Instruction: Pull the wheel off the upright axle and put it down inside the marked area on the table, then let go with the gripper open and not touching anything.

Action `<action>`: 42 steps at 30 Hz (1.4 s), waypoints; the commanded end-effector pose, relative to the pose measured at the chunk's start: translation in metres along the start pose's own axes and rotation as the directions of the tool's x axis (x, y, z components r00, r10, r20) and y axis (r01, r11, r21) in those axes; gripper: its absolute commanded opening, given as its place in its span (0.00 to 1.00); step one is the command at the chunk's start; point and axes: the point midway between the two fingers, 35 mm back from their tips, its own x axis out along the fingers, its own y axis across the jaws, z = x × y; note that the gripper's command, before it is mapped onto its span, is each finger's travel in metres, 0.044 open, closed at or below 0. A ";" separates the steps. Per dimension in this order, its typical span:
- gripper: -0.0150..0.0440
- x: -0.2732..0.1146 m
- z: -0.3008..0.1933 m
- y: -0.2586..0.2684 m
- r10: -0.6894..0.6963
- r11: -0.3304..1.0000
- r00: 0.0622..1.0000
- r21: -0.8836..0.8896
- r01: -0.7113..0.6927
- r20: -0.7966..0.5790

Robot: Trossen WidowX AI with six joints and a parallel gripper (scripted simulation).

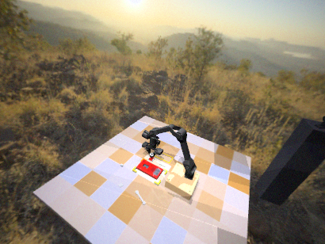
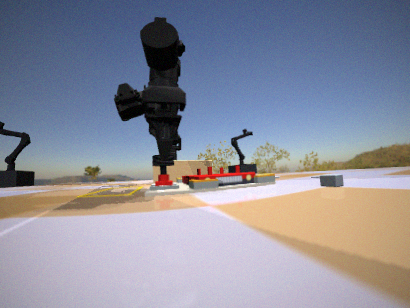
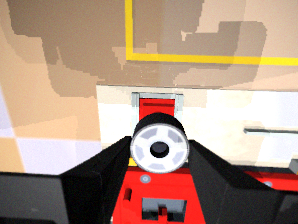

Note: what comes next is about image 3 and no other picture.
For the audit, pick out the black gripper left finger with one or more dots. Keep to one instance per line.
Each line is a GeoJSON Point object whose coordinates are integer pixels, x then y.
{"type": "Point", "coordinates": [84, 194]}

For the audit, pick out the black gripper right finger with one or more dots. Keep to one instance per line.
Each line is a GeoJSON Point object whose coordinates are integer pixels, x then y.
{"type": "Point", "coordinates": [229, 195]}

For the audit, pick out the black wheel with grey hub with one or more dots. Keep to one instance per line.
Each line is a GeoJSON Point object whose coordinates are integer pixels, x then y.
{"type": "Point", "coordinates": [159, 127]}

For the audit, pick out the yellow rectangular outline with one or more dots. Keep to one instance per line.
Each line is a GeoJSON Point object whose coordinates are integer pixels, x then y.
{"type": "Point", "coordinates": [192, 58]}

